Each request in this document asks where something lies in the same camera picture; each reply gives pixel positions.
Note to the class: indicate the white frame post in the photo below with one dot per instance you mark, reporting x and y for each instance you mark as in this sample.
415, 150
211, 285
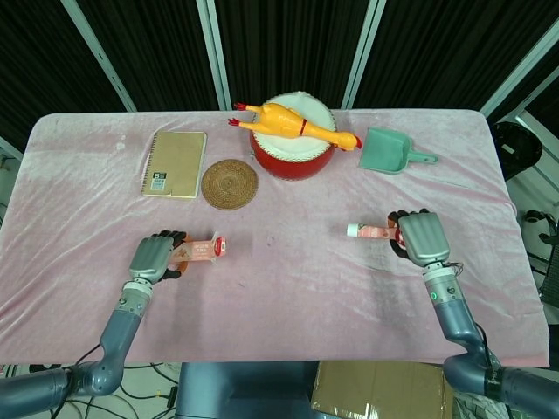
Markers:
364, 52
98, 54
519, 67
215, 52

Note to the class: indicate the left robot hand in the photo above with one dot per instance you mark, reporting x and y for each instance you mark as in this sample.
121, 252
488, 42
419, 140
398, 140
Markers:
150, 257

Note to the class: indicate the black pleated curtain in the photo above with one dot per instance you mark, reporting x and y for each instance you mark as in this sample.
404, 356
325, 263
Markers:
284, 43

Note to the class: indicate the yellow rubber chicken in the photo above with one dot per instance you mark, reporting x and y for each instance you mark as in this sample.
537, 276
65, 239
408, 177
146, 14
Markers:
279, 120

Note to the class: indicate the brown cardboard box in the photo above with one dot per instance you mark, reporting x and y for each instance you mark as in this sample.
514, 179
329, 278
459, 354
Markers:
380, 388

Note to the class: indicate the round woven coaster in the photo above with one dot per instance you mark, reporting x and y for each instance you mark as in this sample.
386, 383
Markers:
229, 184

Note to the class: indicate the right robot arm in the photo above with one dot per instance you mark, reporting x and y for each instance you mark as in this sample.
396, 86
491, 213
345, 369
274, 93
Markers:
454, 318

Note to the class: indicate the black round stool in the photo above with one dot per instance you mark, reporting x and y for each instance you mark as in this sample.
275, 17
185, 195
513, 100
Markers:
517, 148

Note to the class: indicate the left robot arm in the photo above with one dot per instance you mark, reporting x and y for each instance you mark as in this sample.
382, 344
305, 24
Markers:
118, 336

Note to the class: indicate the green plastic dustpan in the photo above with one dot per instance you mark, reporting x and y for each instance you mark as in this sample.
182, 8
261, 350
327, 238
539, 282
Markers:
384, 150

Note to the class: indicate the brown spiral notebook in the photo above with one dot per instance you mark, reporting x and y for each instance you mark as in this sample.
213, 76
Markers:
177, 163

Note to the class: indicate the red drum with white head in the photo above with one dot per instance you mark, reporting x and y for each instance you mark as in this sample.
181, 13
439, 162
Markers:
288, 159

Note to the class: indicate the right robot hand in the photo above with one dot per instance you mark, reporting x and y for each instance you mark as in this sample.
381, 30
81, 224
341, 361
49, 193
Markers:
425, 238

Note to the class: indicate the pink Colgate toothpaste box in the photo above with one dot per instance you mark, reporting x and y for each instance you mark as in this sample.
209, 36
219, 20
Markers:
203, 249

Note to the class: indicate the pink toothpaste tube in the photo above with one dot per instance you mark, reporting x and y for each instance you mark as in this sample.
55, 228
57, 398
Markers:
369, 231

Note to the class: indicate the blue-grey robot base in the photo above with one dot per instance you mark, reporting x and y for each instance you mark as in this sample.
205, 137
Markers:
244, 390

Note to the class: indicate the black chair base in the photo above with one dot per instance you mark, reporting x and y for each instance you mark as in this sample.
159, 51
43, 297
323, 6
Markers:
543, 227

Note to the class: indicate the pink velvet tablecloth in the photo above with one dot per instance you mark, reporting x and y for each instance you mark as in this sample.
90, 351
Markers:
279, 305

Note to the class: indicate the green patterned cloth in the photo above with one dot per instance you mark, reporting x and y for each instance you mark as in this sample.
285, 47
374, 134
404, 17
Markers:
471, 403

